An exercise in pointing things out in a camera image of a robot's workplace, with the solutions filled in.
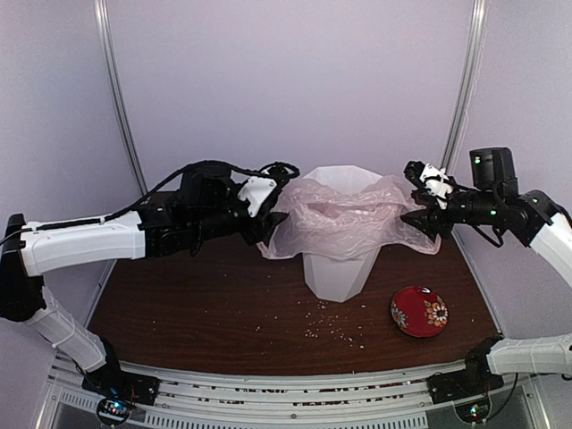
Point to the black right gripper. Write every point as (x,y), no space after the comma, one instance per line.
(430,222)

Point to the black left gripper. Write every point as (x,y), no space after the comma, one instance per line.
(263,227)

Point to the translucent pink plastic bag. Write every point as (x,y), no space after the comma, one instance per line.
(326,222)

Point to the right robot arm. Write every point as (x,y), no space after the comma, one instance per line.
(537,222)

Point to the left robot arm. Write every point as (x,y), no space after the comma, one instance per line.
(30,250)

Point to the white faceted trash bin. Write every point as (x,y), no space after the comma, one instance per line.
(329,279)

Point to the red floral plate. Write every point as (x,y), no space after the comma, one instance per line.
(419,312)

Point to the right base circuit board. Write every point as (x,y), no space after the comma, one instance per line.
(473,412)

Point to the base circuit board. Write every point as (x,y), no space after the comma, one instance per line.
(473,412)
(113,412)

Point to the left base circuit board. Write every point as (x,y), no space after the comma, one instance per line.
(113,412)

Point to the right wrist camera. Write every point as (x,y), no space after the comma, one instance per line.
(428,177)

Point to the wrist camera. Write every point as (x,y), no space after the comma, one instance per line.
(428,177)
(260,185)

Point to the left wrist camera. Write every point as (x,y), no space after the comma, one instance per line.
(260,185)

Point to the aluminium corner post right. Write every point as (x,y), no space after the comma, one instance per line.
(469,73)

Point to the aluminium corner post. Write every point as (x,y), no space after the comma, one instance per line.
(469,73)
(106,39)

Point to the aluminium front rail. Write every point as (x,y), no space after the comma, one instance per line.
(389,399)

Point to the aluminium corner post left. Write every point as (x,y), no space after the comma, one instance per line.
(106,39)

